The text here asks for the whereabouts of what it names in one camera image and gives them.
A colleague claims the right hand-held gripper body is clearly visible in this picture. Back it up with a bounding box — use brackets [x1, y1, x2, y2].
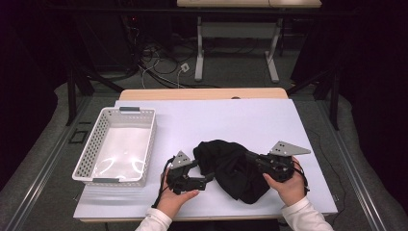
[254, 141, 312, 184]

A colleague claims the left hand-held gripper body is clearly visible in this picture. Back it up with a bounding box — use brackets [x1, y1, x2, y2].
[166, 150, 208, 195]

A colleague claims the black sleeveless shirt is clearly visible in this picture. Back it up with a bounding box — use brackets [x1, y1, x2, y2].
[192, 139, 272, 205]

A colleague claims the white perforated plastic basket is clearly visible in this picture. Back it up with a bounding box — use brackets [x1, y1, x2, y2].
[71, 106, 158, 188]

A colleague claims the person's right hand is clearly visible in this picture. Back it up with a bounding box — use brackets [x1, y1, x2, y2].
[262, 155, 307, 207]

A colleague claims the person's left hand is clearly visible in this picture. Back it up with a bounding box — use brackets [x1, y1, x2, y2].
[156, 167, 200, 220]

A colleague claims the white table cover sheet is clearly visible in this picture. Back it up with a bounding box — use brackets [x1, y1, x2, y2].
[72, 98, 339, 220]

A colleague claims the black metal stand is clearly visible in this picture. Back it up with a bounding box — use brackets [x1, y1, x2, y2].
[286, 62, 341, 131]
[65, 62, 124, 127]

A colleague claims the dark curtain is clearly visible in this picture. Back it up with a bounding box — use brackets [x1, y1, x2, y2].
[0, 0, 78, 196]
[290, 0, 408, 213]

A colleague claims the white-legged desk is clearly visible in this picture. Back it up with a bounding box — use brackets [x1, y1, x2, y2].
[176, 0, 322, 84]

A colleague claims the right hand-held gripper cable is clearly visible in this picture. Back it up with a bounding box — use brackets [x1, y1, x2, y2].
[292, 159, 311, 194]

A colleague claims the hand-held gripper cable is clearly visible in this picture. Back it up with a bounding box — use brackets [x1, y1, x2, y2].
[292, 159, 311, 194]
[151, 157, 172, 210]

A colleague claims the left hand-held gripper cable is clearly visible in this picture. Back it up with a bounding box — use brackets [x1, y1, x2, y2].
[151, 157, 172, 210]

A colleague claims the aluminium floor rail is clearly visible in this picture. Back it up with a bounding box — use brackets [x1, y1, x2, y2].
[316, 98, 391, 231]
[0, 95, 94, 231]

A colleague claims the bundle of floor cables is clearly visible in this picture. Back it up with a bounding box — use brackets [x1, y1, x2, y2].
[123, 15, 222, 90]

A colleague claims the black floor socket frame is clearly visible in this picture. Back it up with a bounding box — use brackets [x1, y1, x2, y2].
[68, 128, 89, 144]

